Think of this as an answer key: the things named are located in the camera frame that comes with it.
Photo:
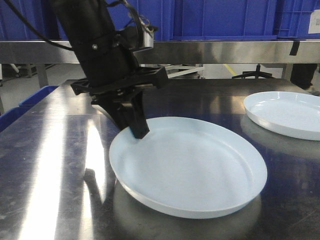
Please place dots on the blue plastic crate right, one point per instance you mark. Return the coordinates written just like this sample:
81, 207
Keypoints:
243, 20

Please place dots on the steel shelf leg right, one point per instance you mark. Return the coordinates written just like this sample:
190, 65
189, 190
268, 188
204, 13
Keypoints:
287, 71

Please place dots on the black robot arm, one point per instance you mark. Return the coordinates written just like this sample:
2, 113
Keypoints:
84, 20

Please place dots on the black tape strip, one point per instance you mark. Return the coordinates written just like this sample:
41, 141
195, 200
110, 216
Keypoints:
294, 48

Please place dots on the black chair base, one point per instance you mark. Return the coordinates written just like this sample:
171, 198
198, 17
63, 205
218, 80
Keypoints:
257, 73

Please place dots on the white label on crate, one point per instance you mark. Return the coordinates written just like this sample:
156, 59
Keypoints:
314, 23

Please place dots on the white metal frame background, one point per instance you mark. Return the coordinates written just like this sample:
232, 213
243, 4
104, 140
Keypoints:
176, 70

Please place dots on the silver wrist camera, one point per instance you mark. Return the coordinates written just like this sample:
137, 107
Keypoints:
146, 37

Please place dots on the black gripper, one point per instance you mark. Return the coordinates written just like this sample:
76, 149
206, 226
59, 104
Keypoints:
109, 65

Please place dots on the steel shelf leg left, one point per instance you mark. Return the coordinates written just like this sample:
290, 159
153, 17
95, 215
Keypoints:
42, 75

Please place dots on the stainless steel shelf rail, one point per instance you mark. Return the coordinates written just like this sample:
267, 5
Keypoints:
176, 52

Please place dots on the blue bin beside table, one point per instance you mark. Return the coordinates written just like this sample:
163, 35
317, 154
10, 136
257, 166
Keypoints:
15, 113

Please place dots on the blue plastic crate middle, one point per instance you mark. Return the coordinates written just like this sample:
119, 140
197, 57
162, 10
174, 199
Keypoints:
159, 13

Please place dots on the light blue plate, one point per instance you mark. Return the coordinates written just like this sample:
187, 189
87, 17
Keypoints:
188, 168
291, 114

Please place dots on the steel shelf leg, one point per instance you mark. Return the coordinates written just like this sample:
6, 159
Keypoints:
42, 75
287, 71

